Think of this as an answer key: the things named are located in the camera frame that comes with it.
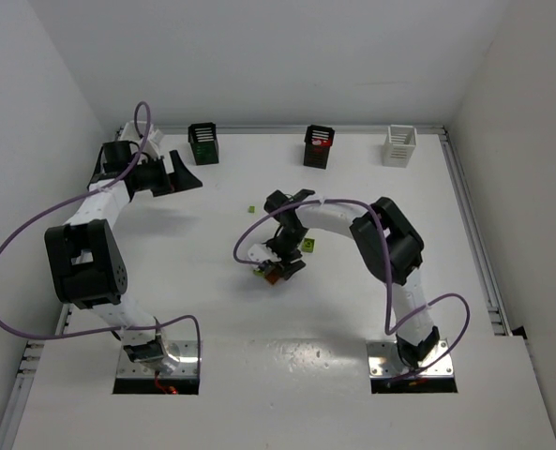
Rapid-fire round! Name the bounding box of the tan thin lego plate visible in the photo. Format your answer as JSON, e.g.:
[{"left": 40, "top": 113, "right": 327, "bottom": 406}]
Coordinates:
[{"left": 263, "top": 268, "right": 282, "bottom": 285}]

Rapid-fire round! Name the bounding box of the lime lego brick mid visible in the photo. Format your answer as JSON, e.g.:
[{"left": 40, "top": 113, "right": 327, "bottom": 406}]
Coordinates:
[{"left": 301, "top": 238, "right": 315, "bottom": 253}]

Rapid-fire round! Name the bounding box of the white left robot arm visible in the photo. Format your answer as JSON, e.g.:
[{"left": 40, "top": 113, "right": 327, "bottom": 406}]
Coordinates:
[{"left": 44, "top": 141, "right": 202, "bottom": 369}]

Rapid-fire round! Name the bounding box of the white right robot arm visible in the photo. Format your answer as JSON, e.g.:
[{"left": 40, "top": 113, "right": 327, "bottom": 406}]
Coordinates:
[{"left": 261, "top": 189, "right": 440, "bottom": 368}]

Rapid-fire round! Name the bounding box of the white bin far left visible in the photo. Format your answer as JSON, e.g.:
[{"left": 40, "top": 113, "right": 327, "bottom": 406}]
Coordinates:
[{"left": 117, "top": 121, "right": 164, "bottom": 143}]

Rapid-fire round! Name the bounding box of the white bin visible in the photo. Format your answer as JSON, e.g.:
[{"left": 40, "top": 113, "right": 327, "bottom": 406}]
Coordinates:
[
  {"left": 117, "top": 121, "right": 164, "bottom": 143},
  {"left": 382, "top": 125, "right": 417, "bottom": 168}
]

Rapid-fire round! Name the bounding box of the black bin left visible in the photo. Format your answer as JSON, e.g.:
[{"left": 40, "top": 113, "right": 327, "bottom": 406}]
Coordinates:
[{"left": 188, "top": 122, "right": 219, "bottom": 165}]

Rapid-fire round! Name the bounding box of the black bin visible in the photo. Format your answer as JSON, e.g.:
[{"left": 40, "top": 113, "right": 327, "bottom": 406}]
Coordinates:
[
  {"left": 303, "top": 125, "right": 335, "bottom": 170},
  {"left": 188, "top": 122, "right": 219, "bottom": 165}
]

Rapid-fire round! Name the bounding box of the black bin right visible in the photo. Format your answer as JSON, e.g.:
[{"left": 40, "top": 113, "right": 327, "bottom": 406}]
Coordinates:
[{"left": 303, "top": 125, "right": 335, "bottom": 170}]

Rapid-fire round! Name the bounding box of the white bin far right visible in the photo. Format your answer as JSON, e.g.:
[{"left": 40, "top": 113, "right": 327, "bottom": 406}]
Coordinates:
[{"left": 382, "top": 125, "right": 417, "bottom": 168}]

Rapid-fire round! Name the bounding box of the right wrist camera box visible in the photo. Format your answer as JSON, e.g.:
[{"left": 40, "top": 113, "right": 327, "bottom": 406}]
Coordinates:
[{"left": 247, "top": 244, "right": 280, "bottom": 267}]

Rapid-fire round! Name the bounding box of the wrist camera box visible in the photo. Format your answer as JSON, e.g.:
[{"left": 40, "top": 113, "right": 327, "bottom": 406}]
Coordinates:
[
  {"left": 247, "top": 244, "right": 280, "bottom": 267},
  {"left": 138, "top": 128, "right": 164, "bottom": 159}
]

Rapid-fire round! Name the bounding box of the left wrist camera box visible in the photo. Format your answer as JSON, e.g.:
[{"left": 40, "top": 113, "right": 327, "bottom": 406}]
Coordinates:
[{"left": 138, "top": 128, "right": 164, "bottom": 159}]

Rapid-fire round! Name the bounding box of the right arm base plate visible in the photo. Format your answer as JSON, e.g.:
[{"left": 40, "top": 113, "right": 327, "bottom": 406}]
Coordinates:
[{"left": 366, "top": 339, "right": 455, "bottom": 381}]

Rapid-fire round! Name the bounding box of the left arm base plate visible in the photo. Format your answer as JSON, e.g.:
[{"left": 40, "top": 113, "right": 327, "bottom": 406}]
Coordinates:
[{"left": 116, "top": 340, "right": 200, "bottom": 380}]

